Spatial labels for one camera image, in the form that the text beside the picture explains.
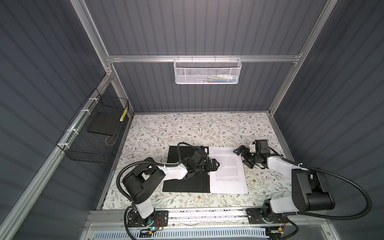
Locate black white file folder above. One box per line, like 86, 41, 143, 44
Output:
163, 146, 214, 193

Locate printed paper sheet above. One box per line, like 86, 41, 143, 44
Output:
209, 147, 249, 195

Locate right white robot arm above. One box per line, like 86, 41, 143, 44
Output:
233, 140, 336, 223

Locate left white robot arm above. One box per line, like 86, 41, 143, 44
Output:
116, 145, 220, 227

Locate markers in white basket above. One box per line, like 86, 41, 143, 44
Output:
199, 75, 239, 84

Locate yellow marker in basket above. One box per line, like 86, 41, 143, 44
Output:
120, 108, 128, 122

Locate black pad in basket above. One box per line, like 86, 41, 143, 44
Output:
87, 112, 121, 136

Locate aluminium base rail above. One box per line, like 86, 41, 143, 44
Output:
80, 207, 341, 240

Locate left black cable conduit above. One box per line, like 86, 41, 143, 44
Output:
116, 141, 199, 240

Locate black cable conduit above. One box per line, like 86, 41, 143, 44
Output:
116, 141, 199, 240
268, 146, 373, 221

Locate white wire basket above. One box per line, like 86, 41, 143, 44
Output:
173, 58, 242, 85

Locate black wire basket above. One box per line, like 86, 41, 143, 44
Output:
57, 91, 130, 164

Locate right black cable conduit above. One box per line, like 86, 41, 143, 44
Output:
268, 146, 373, 221

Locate aluminium frame post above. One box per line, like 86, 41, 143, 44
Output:
70, 0, 135, 116

